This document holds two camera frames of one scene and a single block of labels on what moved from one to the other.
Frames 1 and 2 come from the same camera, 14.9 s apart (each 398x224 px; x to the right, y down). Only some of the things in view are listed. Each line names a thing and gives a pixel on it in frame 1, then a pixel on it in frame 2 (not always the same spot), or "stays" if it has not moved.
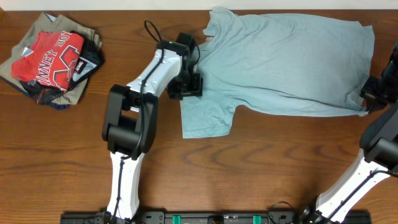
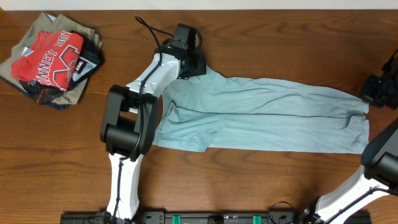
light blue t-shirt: (290, 65) -> (211, 111)
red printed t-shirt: (55, 56) stays
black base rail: (239, 217) stays
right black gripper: (369, 93) stays
